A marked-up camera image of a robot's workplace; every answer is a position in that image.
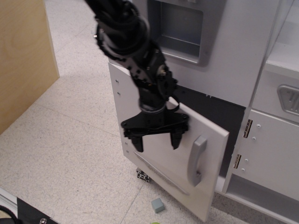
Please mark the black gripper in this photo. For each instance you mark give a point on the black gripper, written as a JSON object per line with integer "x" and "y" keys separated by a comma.
{"x": 167, "y": 121}

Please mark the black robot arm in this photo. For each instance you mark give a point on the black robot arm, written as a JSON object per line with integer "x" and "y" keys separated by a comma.
{"x": 123, "y": 35}

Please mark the aluminium extrusion foot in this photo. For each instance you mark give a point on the aluminium extrusion foot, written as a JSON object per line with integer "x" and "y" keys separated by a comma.
{"x": 143, "y": 176}

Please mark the grey foam cube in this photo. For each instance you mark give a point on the grey foam cube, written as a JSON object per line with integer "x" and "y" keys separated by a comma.
{"x": 157, "y": 205}

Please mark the white toy kitchen cabinet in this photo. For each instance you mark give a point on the white toy kitchen cabinet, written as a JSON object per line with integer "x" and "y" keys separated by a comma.
{"x": 237, "y": 56}

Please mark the white right cabinet door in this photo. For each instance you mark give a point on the white right cabinet door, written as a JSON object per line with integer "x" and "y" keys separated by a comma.
{"x": 270, "y": 154}

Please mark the wooden panel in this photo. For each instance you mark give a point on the wooden panel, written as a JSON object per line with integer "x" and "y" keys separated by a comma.
{"x": 28, "y": 65}

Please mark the grey fridge door handle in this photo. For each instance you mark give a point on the grey fridge door handle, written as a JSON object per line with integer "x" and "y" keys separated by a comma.
{"x": 193, "y": 173}

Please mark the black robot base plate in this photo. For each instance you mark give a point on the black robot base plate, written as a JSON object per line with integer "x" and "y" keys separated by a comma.
{"x": 28, "y": 214}

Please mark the aluminium rail at corner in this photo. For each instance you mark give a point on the aluminium rail at corner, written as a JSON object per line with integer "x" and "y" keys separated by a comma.
{"x": 9, "y": 201}

